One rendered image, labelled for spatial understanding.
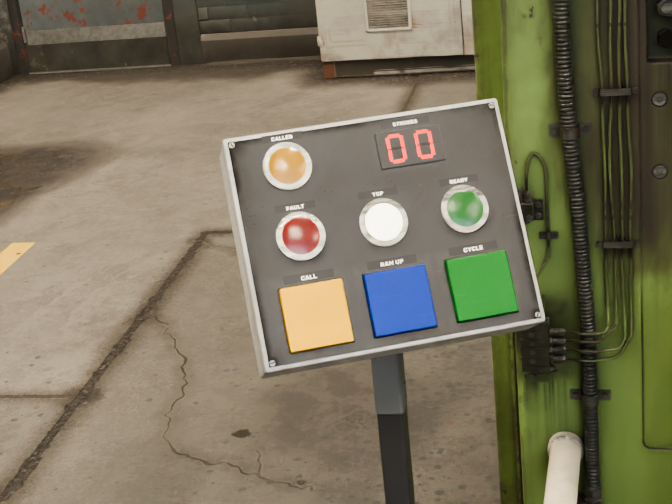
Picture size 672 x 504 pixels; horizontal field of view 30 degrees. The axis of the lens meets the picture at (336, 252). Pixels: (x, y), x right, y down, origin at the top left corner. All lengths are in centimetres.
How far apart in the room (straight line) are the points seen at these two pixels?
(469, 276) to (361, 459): 171
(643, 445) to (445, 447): 131
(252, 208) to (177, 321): 262
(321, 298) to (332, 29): 561
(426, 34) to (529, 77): 522
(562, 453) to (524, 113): 50
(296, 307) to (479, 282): 22
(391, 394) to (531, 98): 44
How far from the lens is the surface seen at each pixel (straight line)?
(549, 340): 181
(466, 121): 153
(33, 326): 423
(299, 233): 146
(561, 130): 171
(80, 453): 339
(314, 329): 144
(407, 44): 695
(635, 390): 187
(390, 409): 165
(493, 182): 152
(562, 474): 181
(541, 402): 189
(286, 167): 147
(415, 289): 146
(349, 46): 701
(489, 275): 149
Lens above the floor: 159
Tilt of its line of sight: 21 degrees down
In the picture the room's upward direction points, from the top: 6 degrees counter-clockwise
